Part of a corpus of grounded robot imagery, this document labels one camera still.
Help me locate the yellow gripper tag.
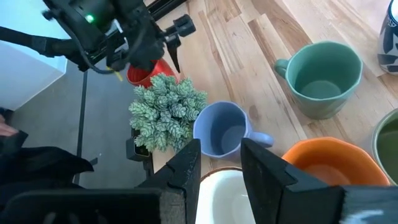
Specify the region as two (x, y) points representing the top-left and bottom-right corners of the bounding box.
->
(107, 65), (124, 82)

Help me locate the red mug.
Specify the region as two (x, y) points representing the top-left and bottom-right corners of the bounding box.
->
(126, 58), (178, 88)

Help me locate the orange mug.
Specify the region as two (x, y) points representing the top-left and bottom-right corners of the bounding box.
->
(281, 136), (391, 187)

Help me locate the white box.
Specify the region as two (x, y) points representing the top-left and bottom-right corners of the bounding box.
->
(0, 40), (68, 110)

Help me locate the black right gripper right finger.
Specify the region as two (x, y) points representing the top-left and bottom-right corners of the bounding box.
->
(241, 138), (398, 224)

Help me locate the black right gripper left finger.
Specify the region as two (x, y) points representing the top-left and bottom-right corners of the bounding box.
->
(0, 139), (201, 224)

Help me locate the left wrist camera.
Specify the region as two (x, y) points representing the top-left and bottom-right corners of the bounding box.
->
(164, 14), (197, 43)

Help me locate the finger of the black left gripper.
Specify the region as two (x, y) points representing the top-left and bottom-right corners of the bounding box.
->
(167, 40), (182, 75)

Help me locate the succulent in grey patterned pot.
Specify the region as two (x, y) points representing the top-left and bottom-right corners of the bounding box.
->
(128, 73), (208, 153)

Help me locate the person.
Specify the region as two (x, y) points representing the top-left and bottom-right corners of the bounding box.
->
(0, 107), (95, 203)

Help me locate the blue floral white mug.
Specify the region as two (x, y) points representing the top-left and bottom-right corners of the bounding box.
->
(377, 0), (398, 75)

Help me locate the lavender mug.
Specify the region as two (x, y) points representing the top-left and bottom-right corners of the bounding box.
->
(192, 100), (275, 161)

